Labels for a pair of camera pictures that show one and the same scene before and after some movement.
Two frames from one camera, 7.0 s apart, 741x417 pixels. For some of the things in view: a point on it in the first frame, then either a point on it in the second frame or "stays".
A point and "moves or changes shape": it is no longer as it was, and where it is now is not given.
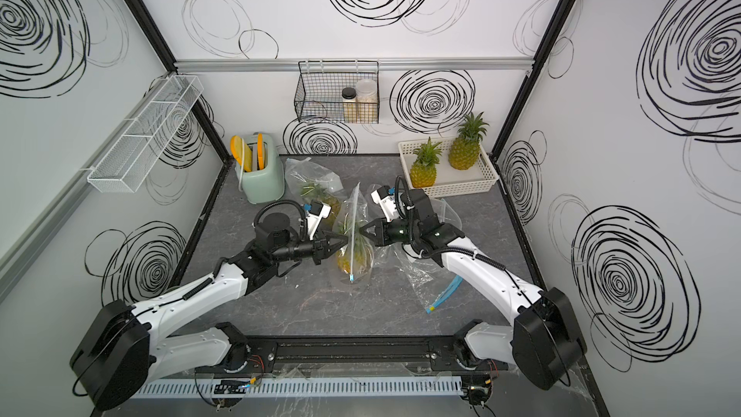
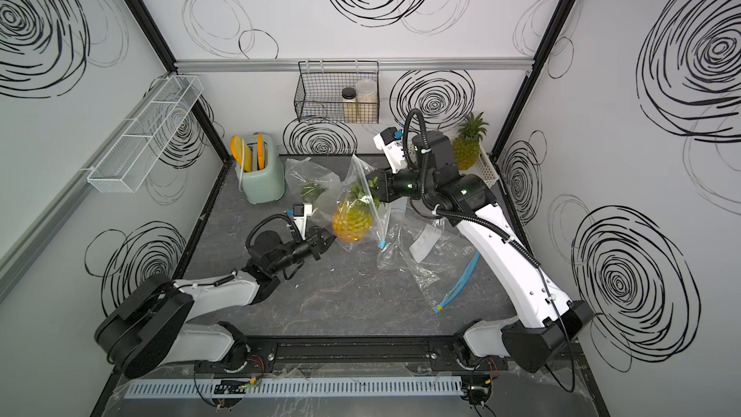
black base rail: [404, 354] stays
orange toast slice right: [260, 151] stays
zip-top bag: [311, 182] stays
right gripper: [381, 227] → [383, 189]
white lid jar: [367, 101] stays
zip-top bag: [354, 259] moves or changes shape
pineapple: [357, 256] → [353, 217]
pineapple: [464, 152] stays
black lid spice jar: [350, 105] stays
